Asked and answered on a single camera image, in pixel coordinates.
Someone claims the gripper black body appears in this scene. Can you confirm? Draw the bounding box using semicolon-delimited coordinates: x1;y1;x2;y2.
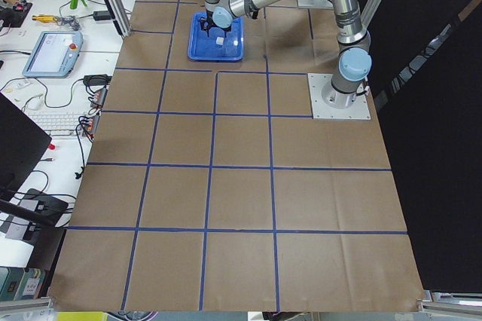
199;14;230;37

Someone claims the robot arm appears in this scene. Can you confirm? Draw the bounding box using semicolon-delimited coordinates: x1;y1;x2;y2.
200;0;372;96

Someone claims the blue plastic tray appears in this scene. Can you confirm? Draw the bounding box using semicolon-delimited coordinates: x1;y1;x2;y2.
188;12;244;62

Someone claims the black power adapter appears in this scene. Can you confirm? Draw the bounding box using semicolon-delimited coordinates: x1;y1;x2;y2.
93;11;112;21

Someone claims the teach pendant tablet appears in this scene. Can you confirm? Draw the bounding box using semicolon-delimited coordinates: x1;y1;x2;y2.
22;31;84;78

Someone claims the yellow tool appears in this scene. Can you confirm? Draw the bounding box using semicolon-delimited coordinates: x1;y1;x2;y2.
32;14;59;23

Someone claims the white keyboard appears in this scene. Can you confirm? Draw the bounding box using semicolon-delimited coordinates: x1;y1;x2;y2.
26;112;91;138

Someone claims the black monitor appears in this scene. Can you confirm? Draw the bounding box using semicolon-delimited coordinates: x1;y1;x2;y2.
0;91;69;228

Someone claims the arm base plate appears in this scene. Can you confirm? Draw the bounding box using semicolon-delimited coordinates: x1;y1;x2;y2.
307;73;371;121

